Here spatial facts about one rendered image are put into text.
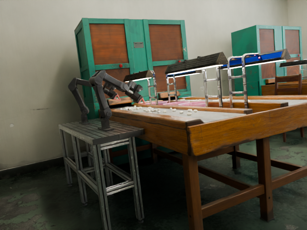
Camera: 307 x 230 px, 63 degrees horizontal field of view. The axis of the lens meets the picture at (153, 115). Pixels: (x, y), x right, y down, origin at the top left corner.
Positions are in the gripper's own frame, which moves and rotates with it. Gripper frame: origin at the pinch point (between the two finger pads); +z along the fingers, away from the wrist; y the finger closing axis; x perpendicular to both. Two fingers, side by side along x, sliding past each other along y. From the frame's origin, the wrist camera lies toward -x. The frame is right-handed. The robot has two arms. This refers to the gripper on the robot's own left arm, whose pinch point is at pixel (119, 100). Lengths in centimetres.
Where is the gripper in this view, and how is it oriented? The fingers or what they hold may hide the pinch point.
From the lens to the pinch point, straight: 252.4
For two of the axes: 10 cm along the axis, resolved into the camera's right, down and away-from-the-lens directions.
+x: -4.9, 8.5, -1.9
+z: 7.5, 5.2, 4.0
